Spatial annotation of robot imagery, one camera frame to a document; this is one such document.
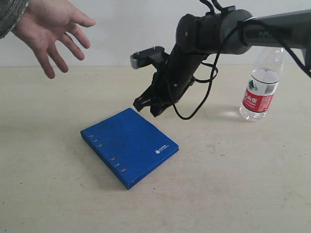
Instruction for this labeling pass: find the blue ring binder notebook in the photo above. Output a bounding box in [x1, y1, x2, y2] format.
[80, 108, 179, 189]

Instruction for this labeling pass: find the person's open hand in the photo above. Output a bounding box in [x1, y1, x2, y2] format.
[12, 0, 96, 79]

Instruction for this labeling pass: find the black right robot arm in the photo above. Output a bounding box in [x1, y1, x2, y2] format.
[130, 7, 311, 117]

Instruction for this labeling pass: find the clear plastic water bottle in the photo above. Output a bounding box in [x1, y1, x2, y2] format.
[240, 47, 285, 122]

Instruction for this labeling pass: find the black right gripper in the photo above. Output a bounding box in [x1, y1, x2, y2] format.
[133, 46, 209, 117]

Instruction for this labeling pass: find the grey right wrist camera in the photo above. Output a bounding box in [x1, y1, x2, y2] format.
[130, 46, 165, 69]

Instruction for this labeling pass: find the grey knit sleeve forearm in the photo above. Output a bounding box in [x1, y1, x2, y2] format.
[0, 0, 29, 39]

